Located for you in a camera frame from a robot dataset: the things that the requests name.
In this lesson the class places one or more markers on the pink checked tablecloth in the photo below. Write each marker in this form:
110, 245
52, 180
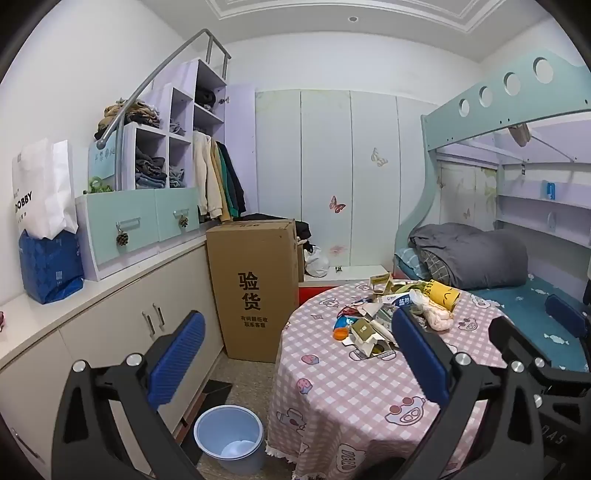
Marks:
332, 392

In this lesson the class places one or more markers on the green plant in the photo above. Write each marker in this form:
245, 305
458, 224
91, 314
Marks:
97, 185

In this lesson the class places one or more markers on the large cardboard box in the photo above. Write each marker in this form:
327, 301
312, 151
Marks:
261, 249

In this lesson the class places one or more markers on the small blue shelf item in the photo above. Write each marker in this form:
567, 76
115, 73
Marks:
551, 190

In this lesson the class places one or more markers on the blue printed bed sheet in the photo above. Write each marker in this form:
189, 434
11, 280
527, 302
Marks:
531, 314

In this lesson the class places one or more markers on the plaid pillow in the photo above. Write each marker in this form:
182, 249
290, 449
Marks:
425, 265

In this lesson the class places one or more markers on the blue plastic bin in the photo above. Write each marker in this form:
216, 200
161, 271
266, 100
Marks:
207, 434

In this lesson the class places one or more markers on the grey metal handrail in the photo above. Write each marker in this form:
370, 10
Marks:
119, 161

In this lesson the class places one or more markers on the pink butterfly sticker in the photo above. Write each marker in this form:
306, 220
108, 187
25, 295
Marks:
337, 204

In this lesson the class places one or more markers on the pale butterfly sticker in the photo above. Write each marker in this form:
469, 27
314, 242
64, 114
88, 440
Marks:
378, 157

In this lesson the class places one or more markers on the grey quilt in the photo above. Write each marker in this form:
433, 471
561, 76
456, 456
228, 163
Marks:
475, 254

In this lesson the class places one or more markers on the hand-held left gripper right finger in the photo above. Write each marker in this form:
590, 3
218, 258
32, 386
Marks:
420, 357

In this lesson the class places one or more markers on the black clothes heap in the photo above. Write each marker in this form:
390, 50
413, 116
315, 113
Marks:
302, 230

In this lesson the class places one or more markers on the dark hanging jacket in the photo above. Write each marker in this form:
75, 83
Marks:
239, 189

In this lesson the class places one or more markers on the green hanging garment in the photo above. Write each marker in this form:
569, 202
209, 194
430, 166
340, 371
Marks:
228, 184

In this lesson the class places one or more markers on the white open carton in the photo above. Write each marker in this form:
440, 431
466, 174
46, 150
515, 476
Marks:
369, 350

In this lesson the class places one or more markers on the red and white storage box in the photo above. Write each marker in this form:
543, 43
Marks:
323, 290

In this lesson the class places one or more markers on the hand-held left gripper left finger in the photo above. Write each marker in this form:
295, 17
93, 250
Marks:
178, 355

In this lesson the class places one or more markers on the stepped shelf unit with drawers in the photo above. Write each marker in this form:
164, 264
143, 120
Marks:
138, 221

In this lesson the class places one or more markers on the banana peel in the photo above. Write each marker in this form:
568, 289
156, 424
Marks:
408, 288

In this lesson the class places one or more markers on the teal bunk bed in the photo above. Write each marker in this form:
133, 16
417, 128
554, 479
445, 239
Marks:
489, 120

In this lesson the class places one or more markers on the white plastic bag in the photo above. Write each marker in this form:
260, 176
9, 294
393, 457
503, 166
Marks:
316, 263

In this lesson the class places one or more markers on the pile of brown clothes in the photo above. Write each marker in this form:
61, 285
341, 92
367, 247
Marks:
134, 113

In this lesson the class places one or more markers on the folded dark clothes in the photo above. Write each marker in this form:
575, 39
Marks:
150, 173

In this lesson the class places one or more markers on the blue and white tube box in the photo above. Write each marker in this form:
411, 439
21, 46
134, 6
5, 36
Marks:
399, 301

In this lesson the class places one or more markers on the yellow and white carton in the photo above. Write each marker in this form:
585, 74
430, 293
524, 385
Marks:
443, 295

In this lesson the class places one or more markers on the white low cabinet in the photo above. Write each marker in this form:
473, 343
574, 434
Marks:
115, 295

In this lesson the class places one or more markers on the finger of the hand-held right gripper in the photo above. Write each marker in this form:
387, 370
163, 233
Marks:
512, 339
565, 318

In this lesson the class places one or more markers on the blue plastic package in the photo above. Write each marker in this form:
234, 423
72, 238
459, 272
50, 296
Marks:
51, 267

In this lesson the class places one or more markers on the olive small box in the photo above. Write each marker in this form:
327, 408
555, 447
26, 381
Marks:
364, 330

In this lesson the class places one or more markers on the black floor board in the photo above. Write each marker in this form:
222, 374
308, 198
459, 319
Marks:
214, 392

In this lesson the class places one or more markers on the pink plastic bag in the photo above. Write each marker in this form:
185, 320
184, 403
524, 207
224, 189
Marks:
438, 321

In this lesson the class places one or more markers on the green and white carton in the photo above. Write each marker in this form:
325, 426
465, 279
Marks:
381, 280

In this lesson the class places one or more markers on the cream hanging jacket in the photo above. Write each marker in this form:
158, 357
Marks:
207, 175

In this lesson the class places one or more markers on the white wardrobe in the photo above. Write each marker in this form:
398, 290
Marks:
323, 147

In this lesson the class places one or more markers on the white paper shopping bag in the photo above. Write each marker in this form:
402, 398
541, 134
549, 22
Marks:
44, 184

